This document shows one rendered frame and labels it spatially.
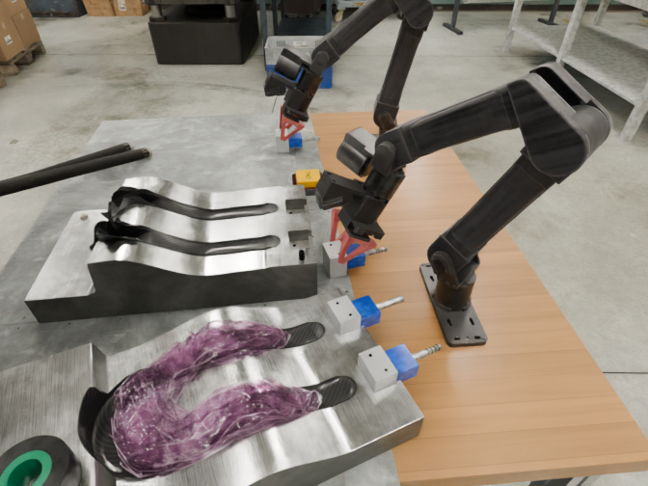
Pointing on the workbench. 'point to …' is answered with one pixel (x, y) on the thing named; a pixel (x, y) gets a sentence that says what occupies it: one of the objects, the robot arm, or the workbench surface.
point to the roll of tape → (40, 463)
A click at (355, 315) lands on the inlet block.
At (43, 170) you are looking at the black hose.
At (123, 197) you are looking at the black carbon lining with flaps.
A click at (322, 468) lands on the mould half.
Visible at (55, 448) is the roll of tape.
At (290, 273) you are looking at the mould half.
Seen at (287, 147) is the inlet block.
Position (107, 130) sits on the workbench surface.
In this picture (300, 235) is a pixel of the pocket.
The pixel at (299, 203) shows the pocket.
